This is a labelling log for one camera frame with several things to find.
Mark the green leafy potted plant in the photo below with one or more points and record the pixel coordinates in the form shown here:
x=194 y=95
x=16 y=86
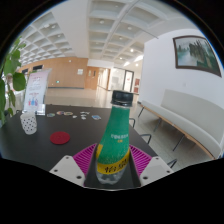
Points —
x=11 y=73

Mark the green plastic drink bottle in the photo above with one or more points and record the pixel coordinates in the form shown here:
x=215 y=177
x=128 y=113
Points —
x=115 y=140

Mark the long white bench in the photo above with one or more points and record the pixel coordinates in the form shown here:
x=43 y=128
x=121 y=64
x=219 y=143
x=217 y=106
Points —
x=196 y=121

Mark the multicoloured round sticker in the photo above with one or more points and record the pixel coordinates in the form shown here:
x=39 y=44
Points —
x=60 y=112

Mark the small blue card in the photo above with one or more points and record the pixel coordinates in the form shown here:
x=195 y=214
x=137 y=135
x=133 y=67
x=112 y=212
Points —
x=96 y=117

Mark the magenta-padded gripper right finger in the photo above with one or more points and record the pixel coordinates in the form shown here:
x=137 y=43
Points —
x=155 y=168

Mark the dark framed landscape picture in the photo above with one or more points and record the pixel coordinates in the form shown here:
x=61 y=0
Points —
x=195 y=55

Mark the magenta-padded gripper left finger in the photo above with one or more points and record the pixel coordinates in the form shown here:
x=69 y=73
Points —
x=68 y=168

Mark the yellow round sticker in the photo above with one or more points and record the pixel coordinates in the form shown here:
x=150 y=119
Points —
x=68 y=113

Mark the recessed ceiling lights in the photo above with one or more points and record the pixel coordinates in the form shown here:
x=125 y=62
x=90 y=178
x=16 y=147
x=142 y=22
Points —
x=130 y=50

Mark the clear acrylic sign stand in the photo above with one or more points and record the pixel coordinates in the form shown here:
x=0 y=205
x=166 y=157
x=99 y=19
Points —
x=36 y=90

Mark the green round sticker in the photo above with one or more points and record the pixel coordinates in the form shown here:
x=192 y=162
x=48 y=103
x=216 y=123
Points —
x=50 y=114

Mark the white dotted cup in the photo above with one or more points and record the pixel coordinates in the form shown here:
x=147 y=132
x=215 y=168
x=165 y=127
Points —
x=29 y=124

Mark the wooden door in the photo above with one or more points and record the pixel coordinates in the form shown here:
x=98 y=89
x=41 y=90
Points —
x=91 y=77

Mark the flat round red coaster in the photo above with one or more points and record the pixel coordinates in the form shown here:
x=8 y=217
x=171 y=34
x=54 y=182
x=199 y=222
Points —
x=60 y=137

